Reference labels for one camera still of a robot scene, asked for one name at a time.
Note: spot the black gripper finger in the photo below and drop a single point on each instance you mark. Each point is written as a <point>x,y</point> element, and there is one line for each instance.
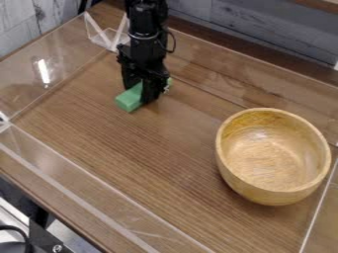
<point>154,86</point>
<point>131,75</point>

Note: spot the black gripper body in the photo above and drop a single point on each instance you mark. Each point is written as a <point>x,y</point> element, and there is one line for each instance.
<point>147,52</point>

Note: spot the green rectangular block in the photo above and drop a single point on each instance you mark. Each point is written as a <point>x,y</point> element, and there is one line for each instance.
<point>134,98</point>

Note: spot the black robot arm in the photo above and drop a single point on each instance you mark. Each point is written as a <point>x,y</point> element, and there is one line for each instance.
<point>147,16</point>

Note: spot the light brown wooden bowl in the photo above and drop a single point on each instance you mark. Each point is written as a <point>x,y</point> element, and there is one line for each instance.
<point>273,156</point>

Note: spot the clear acrylic corner bracket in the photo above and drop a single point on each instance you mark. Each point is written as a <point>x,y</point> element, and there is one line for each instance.
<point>107,38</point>

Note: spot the clear acrylic enclosure walls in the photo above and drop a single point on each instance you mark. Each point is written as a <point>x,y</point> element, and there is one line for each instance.
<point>130,178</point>

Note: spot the black metal table bracket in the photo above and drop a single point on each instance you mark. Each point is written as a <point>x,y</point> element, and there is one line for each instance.
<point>43,241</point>

